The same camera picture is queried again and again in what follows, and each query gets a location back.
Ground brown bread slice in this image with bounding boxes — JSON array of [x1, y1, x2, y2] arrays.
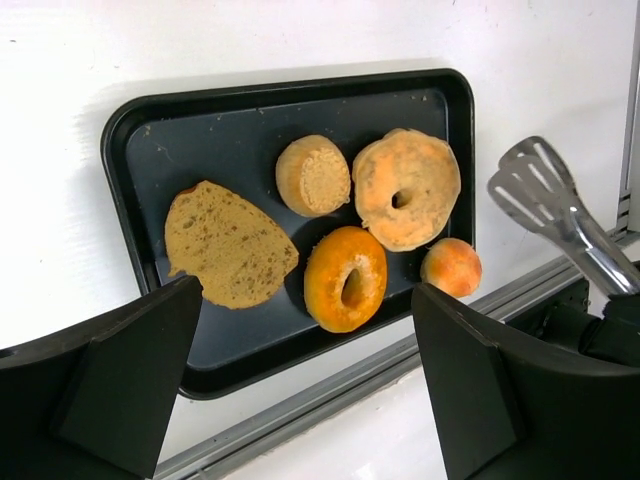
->
[[164, 181, 299, 309]]

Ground aluminium rail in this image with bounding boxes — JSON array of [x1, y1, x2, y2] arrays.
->
[[614, 2, 639, 239], [152, 227, 640, 480]]

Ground small round muffin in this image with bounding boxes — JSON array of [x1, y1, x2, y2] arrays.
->
[[275, 135, 351, 217]]

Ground metal serving tongs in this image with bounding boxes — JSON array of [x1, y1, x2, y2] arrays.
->
[[487, 136, 639, 297]]

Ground orange glazed donut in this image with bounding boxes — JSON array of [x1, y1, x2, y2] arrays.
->
[[304, 226, 388, 333]]

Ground aluminium rail right side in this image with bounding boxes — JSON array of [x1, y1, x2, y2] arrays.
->
[[614, 2, 639, 239]]

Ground pale bagel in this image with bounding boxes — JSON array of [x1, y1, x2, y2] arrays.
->
[[352, 128, 461, 252]]

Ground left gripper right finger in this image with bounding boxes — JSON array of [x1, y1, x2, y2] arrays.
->
[[412, 285, 639, 479]]

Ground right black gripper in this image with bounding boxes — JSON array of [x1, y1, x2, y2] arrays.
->
[[578, 294, 639, 367]]

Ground black baking tray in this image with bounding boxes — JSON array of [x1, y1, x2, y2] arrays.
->
[[101, 69, 475, 400]]

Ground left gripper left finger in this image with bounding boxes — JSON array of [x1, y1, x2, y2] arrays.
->
[[1, 276, 202, 479]]

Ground aluminium rail front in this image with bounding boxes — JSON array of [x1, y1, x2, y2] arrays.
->
[[152, 227, 640, 480]]

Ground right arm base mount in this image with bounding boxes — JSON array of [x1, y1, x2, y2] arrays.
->
[[506, 279, 600, 351]]

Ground small round bun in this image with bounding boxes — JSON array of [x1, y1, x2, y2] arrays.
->
[[420, 238, 483, 298]]

